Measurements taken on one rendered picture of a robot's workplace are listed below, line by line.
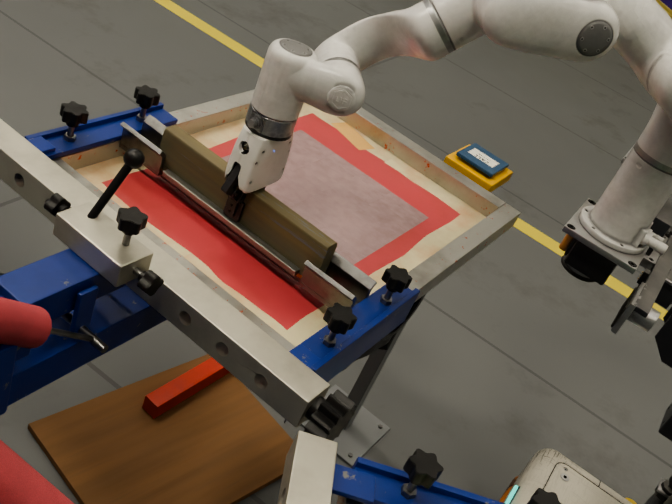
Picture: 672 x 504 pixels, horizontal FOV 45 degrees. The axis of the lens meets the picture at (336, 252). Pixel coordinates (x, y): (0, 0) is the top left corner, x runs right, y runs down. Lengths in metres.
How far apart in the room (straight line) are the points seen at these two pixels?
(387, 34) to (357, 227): 0.41
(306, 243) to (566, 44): 0.47
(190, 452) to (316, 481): 1.32
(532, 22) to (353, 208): 0.58
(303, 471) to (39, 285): 0.39
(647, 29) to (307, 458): 0.77
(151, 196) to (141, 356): 1.12
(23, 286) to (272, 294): 0.40
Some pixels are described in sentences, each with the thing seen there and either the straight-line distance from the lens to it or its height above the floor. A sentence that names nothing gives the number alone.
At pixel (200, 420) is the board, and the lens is 2.33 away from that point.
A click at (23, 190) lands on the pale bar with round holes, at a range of 1.28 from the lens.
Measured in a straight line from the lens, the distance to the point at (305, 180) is 1.59.
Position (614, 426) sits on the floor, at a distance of 3.13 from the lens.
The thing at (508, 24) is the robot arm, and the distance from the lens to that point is 1.14.
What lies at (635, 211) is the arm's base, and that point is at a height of 1.21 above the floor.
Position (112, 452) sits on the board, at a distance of 2.21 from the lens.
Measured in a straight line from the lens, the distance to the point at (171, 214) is 1.38.
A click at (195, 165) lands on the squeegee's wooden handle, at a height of 1.03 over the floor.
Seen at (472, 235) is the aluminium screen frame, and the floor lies 0.99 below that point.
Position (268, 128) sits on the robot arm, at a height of 1.18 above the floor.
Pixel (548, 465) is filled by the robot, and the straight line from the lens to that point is 2.35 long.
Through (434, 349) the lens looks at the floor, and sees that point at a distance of 2.93.
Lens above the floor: 1.75
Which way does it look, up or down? 34 degrees down
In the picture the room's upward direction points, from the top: 24 degrees clockwise
